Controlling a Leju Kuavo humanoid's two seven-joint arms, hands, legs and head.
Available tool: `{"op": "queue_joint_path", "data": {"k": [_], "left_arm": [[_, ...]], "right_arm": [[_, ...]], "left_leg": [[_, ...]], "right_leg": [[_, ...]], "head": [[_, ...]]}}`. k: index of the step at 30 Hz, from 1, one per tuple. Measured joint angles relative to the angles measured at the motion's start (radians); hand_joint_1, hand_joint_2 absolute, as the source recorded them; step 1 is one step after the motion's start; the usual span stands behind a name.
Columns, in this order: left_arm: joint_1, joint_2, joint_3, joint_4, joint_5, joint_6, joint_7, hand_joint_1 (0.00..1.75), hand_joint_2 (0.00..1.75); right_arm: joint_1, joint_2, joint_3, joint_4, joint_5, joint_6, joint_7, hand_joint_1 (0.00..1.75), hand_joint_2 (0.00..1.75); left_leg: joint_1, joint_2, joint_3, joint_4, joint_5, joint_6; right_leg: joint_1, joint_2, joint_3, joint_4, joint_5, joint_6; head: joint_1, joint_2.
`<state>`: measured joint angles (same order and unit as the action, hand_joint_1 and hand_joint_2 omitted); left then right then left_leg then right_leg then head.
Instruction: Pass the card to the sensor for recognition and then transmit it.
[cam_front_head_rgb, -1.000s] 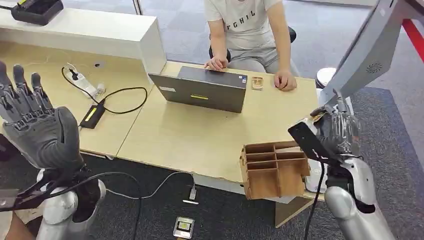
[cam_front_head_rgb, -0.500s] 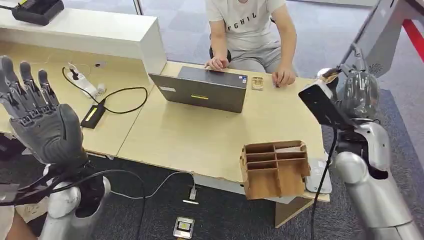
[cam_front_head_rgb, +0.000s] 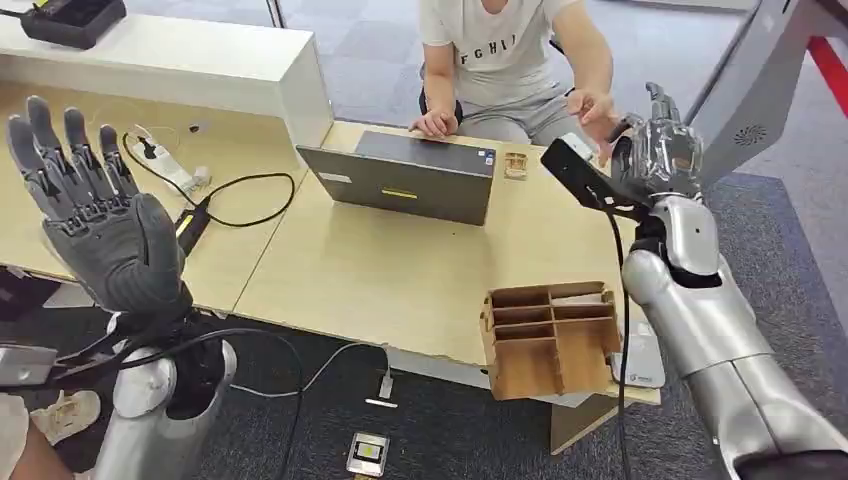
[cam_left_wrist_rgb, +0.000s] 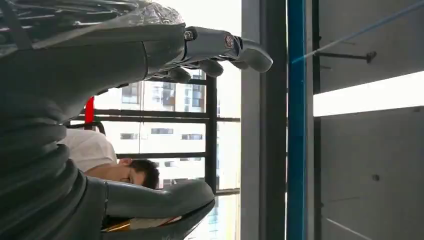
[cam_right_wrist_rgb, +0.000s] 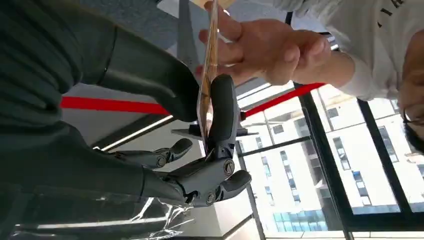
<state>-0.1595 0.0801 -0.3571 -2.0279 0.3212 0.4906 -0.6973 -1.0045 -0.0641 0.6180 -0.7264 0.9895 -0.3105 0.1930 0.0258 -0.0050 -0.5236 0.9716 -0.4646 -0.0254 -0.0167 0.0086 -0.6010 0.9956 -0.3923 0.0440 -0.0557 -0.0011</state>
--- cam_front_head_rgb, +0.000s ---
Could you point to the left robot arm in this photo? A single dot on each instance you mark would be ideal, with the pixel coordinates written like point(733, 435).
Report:
point(152, 450)

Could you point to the person's right hand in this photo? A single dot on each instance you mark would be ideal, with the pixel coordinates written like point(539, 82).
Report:
point(434, 124)

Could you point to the pale wooden desk leg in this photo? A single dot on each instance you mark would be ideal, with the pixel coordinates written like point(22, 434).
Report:
point(576, 424)

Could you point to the black power adapter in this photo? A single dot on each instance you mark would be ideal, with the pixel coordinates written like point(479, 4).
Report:
point(192, 228)

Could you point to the person's left hand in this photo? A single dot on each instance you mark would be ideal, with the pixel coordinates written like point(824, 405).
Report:
point(590, 112)

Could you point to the grey panel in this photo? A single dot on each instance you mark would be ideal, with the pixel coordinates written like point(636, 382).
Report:
point(762, 79)

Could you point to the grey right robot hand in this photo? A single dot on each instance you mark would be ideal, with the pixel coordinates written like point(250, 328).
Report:
point(662, 159)

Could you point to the white shoe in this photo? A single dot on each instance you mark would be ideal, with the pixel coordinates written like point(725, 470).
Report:
point(66, 417)

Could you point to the grey laptop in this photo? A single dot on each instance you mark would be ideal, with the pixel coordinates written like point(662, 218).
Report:
point(411, 185)

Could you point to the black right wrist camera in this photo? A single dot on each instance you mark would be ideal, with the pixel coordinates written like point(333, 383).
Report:
point(583, 175)

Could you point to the white desk shelf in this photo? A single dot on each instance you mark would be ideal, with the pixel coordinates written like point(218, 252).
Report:
point(166, 66)

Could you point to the phone with pale screen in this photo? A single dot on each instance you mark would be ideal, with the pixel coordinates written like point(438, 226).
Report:
point(368, 454)

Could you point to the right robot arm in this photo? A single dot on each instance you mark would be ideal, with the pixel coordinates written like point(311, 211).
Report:
point(709, 318)

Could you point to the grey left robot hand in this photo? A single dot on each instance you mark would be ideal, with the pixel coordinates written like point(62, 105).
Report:
point(119, 252)

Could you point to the white flat device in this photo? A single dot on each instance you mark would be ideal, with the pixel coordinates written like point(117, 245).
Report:
point(639, 364)

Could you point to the pale card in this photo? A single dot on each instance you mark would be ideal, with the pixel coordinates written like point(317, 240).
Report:
point(576, 299)

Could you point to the person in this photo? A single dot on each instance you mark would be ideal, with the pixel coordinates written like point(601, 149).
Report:
point(497, 60)
point(33, 457)

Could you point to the white power strip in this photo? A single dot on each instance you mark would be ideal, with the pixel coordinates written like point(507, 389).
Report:
point(169, 167)

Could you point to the small wooden holder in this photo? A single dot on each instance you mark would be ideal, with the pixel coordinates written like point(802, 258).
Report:
point(515, 166)

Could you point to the wooden card box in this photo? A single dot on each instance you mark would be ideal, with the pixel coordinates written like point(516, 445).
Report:
point(583, 358)

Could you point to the red bar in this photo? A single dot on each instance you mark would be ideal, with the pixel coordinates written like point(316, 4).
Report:
point(831, 73)

